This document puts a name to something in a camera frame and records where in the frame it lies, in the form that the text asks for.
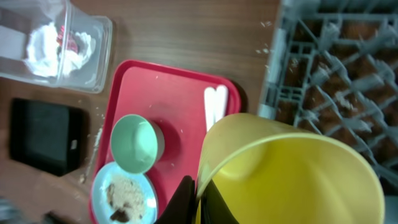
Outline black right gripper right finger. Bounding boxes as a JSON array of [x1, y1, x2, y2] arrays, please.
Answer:
[[200, 180, 238, 224]]

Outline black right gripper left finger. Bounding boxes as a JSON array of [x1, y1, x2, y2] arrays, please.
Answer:
[[155, 175, 195, 224]]

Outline yellow plastic cup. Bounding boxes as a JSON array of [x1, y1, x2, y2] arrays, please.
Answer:
[[197, 113, 385, 223]]

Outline green small plate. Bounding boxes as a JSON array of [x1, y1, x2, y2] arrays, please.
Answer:
[[110, 114, 165, 174]]

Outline red snack wrapper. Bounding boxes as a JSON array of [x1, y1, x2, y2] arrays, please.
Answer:
[[57, 26, 79, 54]]

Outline white napkin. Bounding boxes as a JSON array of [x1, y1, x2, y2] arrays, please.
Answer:
[[24, 22, 96, 77]]

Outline white plastic fork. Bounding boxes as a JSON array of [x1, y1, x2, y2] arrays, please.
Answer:
[[215, 85, 229, 123]]

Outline grey dishwasher rack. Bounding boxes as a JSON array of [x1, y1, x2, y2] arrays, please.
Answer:
[[258, 1, 397, 185]]

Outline clear plastic waste bin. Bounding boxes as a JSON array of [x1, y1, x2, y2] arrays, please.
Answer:
[[1, 1, 113, 93]]

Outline brown food scraps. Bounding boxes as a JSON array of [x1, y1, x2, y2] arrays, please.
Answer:
[[106, 175, 146, 223]]

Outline light blue dinner plate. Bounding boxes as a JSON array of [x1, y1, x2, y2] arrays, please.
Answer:
[[91, 162, 159, 224]]

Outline red serving tray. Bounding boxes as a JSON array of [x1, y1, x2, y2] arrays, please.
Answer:
[[94, 60, 241, 217]]

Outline black plastic tray bin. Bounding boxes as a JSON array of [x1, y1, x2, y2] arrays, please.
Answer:
[[9, 98, 85, 176]]

